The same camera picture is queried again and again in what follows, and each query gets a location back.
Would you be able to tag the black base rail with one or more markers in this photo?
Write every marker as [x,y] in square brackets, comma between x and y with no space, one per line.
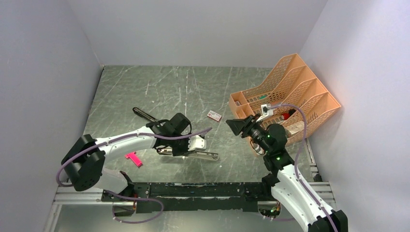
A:
[143,197]

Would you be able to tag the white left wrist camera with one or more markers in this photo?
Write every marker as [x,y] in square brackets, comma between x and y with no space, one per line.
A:
[197,143]

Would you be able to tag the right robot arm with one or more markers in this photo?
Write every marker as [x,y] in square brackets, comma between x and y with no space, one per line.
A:
[285,183]

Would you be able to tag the pink plastic clip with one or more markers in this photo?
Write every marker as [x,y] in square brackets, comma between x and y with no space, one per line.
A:
[134,158]

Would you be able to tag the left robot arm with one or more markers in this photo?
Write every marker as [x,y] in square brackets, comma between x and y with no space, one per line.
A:
[85,163]

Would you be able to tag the black stapler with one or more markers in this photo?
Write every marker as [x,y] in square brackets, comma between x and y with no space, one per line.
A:
[144,115]

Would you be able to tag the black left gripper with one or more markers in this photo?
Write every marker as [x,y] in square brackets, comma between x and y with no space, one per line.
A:
[176,152]

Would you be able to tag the beige box in organizer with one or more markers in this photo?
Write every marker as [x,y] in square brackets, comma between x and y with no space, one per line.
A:
[295,128]

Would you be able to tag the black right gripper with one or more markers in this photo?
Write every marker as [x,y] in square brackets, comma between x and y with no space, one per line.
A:
[245,125]

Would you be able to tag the beige stapler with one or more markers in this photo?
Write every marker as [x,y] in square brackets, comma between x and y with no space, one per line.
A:
[190,154]

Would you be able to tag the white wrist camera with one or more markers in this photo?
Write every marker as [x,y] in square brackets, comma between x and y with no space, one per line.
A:
[197,143]
[267,110]

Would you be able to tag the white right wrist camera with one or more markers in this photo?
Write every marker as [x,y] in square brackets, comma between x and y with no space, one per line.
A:
[267,110]

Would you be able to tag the red white staple box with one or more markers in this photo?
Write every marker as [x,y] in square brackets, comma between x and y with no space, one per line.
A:
[214,116]

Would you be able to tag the orange file organizer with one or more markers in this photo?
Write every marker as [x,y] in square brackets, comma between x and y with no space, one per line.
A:
[294,85]

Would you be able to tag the red black item in organizer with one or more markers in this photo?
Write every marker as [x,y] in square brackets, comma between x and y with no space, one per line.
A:
[288,114]

